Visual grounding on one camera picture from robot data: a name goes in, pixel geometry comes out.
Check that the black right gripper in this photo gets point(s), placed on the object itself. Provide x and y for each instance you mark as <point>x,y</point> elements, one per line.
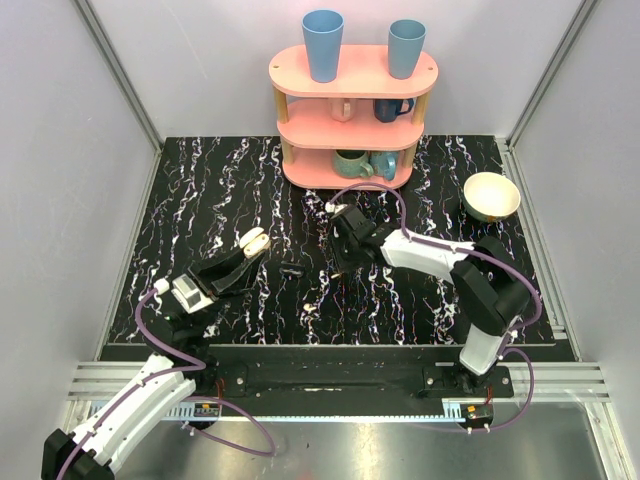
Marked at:
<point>338,262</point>

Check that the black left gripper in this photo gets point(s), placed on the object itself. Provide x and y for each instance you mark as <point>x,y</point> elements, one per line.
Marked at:
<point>206,279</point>

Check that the white earbud charging case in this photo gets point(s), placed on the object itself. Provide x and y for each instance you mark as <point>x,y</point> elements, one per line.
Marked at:
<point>254,242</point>

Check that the black earbud charging case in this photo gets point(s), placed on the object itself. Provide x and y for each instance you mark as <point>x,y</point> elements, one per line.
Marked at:
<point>291,270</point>

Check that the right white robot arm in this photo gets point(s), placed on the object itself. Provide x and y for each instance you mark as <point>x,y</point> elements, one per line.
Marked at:
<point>491,292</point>

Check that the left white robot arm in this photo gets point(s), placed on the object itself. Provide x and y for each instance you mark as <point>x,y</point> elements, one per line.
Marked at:
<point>97,448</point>

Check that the teal glazed ceramic mug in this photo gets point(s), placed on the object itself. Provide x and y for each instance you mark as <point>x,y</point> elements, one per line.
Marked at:
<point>352,164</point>

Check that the light blue butterfly mug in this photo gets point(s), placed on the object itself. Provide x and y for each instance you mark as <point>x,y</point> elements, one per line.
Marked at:
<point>384,163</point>

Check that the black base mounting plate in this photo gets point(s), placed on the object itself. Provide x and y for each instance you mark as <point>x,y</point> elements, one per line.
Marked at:
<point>350,370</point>

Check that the pink three-tier shelf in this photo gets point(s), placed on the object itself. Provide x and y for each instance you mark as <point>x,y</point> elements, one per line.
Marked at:
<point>309,136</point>

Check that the pink ceramic mug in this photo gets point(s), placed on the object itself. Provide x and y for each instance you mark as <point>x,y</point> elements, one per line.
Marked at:
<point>342,109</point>

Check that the dark blue ceramic mug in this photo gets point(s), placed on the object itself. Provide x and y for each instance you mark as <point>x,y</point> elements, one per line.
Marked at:
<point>388,110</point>

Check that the cream ceramic bowl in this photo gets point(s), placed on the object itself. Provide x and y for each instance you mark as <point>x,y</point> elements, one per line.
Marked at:
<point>490,197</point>

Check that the right blue plastic tumbler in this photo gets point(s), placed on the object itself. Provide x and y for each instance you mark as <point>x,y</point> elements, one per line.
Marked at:
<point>405,43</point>

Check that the blue plastic tumbler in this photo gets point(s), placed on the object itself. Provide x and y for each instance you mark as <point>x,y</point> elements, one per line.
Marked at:
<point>405,43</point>
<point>322,31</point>

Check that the left blue plastic tumbler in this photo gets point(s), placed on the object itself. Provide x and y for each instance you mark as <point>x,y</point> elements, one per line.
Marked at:
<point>322,31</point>

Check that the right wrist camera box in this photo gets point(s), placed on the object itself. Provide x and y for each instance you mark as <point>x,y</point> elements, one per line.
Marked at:
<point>333,208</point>

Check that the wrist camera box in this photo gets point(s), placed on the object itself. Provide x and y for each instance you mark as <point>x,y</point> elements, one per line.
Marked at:
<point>333,208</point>
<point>189,295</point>

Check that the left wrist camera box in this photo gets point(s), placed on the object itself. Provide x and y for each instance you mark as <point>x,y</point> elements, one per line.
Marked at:
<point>189,295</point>

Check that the aluminium frame post right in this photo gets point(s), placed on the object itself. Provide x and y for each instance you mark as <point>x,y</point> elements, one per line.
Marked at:
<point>574,29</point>

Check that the aluminium frame post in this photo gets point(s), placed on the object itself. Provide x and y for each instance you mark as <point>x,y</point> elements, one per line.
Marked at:
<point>574,29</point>
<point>104,45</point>

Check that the aluminium frame post left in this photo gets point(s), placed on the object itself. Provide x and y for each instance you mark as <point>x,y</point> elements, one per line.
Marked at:
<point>104,45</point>

